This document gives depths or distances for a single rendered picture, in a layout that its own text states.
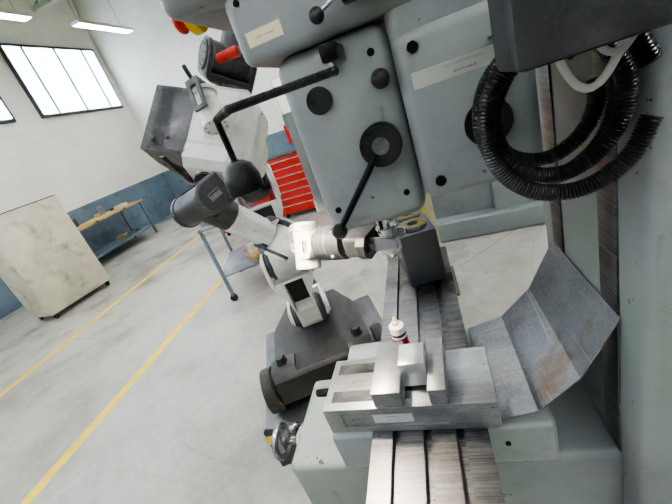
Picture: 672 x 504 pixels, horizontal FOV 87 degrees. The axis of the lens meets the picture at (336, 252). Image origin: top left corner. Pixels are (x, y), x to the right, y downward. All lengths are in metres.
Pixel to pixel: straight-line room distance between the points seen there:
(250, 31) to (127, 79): 11.68
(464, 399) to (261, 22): 0.73
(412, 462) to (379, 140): 0.59
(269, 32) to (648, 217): 0.59
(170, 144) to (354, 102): 0.63
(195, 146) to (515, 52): 0.87
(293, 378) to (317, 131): 1.16
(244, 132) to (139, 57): 10.95
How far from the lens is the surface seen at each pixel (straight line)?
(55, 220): 6.82
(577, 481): 1.10
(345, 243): 0.80
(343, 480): 1.14
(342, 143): 0.64
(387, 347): 0.84
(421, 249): 1.17
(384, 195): 0.66
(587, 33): 0.38
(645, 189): 0.61
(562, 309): 0.93
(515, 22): 0.37
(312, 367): 1.58
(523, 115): 0.63
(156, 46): 11.68
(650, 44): 0.51
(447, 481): 0.76
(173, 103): 1.17
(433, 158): 0.62
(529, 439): 0.95
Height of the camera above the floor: 1.55
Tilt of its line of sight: 22 degrees down
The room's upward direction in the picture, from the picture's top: 20 degrees counter-clockwise
